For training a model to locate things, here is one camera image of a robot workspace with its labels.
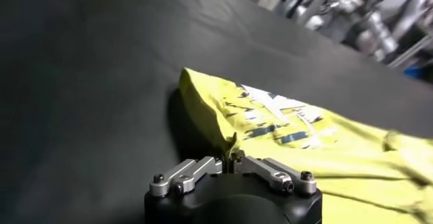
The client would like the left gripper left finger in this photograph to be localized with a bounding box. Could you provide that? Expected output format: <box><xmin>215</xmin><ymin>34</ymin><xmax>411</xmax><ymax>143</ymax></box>
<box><xmin>150</xmin><ymin>156</ymin><xmax>224</xmax><ymax>198</ymax></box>

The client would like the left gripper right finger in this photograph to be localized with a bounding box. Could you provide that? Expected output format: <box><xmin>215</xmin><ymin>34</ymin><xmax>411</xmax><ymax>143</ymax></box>
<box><xmin>231</xmin><ymin>149</ymin><xmax>318</xmax><ymax>196</ymax></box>

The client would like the yellow-green printed t-shirt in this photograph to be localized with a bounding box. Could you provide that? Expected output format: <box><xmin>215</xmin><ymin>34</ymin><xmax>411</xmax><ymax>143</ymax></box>
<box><xmin>178</xmin><ymin>67</ymin><xmax>433</xmax><ymax>224</ymax></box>

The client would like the black plastic tablecloth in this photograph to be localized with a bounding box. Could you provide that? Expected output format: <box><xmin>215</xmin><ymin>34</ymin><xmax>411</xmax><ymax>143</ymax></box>
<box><xmin>0</xmin><ymin>0</ymin><xmax>433</xmax><ymax>224</ymax></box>

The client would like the large white humanoid robot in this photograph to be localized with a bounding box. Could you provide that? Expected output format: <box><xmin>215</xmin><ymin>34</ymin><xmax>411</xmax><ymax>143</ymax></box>
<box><xmin>280</xmin><ymin>0</ymin><xmax>433</xmax><ymax>72</ymax></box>

